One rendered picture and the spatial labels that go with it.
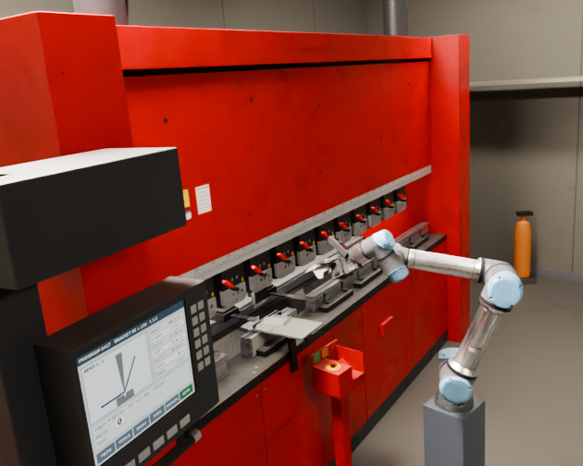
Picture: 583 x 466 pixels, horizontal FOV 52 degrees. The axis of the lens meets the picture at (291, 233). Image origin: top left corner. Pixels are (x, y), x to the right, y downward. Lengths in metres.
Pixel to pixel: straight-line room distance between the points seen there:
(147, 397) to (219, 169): 1.20
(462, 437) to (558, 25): 4.35
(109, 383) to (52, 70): 0.80
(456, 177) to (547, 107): 1.86
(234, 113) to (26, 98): 1.01
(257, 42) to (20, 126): 1.20
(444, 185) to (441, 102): 0.60
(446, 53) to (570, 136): 2.01
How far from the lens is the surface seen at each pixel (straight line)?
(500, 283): 2.16
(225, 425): 2.51
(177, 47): 2.26
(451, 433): 2.54
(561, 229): 6.26
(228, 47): 2.48
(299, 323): 2.76
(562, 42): 6.08
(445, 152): 4.49
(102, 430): 1.40
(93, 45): 1.76
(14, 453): 1.42
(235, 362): 2.74
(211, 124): 2.39
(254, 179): 2.61
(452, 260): 2.30
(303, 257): 2.98
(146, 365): 1.45
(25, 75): 1.74
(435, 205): 4.59
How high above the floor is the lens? 2.09
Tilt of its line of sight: 14 degrees down
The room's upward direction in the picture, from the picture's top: 5 degrees counter-clockwise
